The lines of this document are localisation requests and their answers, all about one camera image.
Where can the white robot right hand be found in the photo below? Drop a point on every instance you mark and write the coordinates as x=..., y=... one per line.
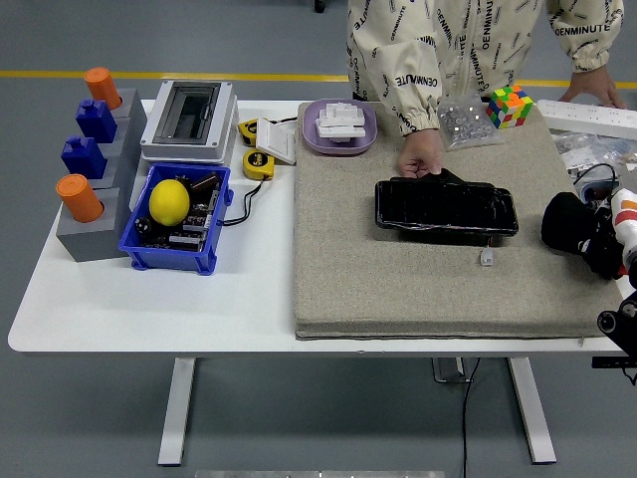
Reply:
x=624, y=219

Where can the person's right hand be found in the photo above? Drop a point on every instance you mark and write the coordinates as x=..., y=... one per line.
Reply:
x=420, y=149

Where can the person's left hand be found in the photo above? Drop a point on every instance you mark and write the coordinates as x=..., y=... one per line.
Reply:
x=594, y=84

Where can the person's left forearm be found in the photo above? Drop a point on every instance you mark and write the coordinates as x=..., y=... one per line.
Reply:
x=587, y=35

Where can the person's right forearm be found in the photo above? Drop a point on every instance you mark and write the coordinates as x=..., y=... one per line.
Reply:
x=403, y=84

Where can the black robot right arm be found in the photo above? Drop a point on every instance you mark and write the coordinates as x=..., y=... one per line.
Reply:
x=622, y=321

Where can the white power strip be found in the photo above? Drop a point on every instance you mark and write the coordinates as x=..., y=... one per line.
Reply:
x=582, y=117

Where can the clear bag of metal nuts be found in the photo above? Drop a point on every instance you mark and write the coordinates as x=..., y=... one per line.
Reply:
x=465, y=124

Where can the clear plastic bags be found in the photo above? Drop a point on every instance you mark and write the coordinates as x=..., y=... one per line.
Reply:
x=582, y=149

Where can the stack of white switches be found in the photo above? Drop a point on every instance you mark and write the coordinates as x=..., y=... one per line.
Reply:
x=341, y=122

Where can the colourful puzzle cube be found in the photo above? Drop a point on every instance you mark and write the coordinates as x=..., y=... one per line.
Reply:
x=508, y=107

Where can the purple tray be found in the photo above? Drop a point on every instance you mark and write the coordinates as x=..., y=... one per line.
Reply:
x=311, y=134

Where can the person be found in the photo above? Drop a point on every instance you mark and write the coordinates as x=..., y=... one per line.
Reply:
x=468, y=40

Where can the white connector plug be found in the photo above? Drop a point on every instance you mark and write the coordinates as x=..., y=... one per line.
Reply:
x=488, y=256

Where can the grey-brown mat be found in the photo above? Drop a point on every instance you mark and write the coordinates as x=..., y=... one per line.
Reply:
x=373, y=279

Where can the black table control box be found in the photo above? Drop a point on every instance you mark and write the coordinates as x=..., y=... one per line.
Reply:
x=609, y=362

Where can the yellow tape measure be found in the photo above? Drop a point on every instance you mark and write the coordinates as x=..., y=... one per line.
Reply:
x=258, y=163
x=247, y=130

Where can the black caster wheel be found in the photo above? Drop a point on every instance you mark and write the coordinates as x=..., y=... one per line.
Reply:
x=319, y=6

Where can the white table leg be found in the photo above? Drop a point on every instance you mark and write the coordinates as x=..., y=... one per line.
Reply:
x=535, y=413
x=176, y=413

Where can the grey white electrical box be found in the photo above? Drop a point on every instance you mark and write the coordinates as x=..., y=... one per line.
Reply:
x=189, y=117

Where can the dark circuit board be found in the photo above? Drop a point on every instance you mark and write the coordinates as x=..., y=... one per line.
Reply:
x=191, y=226

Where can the yellow lemon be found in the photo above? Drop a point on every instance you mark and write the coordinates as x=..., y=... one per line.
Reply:
x=169, y=201

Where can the blue plastic bin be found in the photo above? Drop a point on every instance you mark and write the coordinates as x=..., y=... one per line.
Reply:
x=169, y=259

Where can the black cylindrical capacitor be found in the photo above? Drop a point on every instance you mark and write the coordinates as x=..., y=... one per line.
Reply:
x=145, y=225

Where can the orange cylinder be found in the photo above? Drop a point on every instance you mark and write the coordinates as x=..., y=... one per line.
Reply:
x=79, y=199
x=102, y=87

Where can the blue block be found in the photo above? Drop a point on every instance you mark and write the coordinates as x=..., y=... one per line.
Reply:
x=95, y=122
x=83, y=158

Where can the grey stepped block holder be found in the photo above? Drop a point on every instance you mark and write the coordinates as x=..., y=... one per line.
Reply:
x=84, y=244

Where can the white wall switch plate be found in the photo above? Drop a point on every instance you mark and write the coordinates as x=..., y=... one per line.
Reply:
x=276, y=142

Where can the grey metal bracket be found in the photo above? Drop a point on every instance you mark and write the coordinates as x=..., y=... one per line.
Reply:
x=448, y=371

